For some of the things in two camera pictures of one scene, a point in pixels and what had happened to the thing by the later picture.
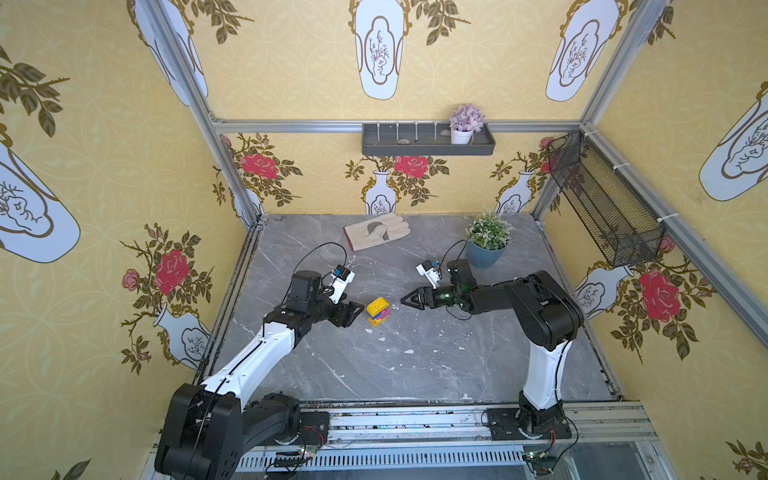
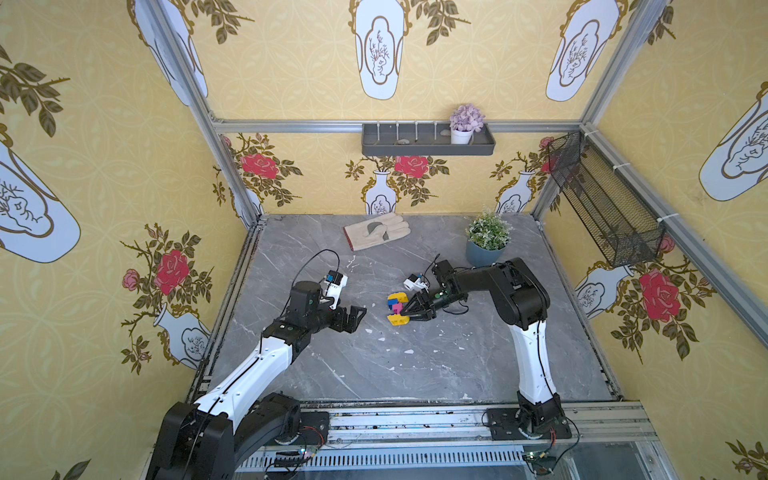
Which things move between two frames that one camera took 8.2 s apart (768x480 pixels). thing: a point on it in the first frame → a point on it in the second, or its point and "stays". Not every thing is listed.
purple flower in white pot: [463, 121] stays
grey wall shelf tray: [422, 140] stays
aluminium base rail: [449, 440] stays
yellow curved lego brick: [376, 306] → [400, 296]
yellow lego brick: [377, 322] → [398, 319]
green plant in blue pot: [488, 235] stays
